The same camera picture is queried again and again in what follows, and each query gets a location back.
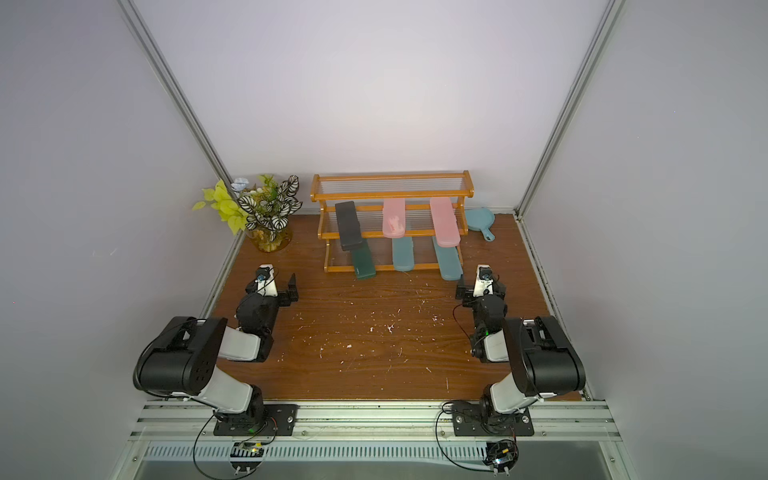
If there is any potted plant in vase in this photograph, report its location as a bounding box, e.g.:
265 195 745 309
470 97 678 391
192 175 303 253

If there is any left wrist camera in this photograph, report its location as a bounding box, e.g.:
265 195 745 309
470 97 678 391
255 264 277 297

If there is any base cable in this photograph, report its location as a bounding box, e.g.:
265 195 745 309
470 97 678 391
434 403 488 473
191 413 265 480

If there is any connector board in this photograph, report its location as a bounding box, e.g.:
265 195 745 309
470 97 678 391
229 442 266 478
483 439 519 476

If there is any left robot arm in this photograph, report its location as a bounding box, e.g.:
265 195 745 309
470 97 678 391
132 264 299 436

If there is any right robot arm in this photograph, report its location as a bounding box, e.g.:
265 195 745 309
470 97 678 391
455 279 586 429

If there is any dark green pencil case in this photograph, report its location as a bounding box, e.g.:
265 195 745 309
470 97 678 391
351 239 376 280

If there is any right base cable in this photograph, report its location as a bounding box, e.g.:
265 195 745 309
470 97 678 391
434 403 488 473

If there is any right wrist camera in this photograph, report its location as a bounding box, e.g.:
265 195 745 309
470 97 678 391
473 264 495 297

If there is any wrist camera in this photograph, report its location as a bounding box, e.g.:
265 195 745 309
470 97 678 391
473 264 495 297
255 264 277 297

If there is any black pencil case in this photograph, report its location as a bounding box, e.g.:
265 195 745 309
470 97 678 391
335 201 364 251

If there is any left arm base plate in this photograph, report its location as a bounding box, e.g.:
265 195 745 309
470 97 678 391
213 403 299 437

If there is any left connector board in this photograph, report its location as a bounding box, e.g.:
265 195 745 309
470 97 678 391
229 442 266 478

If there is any left base cable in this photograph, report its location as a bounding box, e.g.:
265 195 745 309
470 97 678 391
191 413 265 480

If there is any orange three-tier shelf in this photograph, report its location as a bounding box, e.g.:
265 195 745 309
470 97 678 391
310 170 475 281

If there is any right connector board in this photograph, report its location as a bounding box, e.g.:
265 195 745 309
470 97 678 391
483 439 519 476

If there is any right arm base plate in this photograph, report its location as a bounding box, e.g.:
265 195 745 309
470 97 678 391
443 400 535 437

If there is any aluminium front rail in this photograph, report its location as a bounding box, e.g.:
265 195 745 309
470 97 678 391
129 400 621 442

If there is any teal handled dish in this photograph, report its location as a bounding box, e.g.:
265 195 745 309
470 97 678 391
465 208 495 242

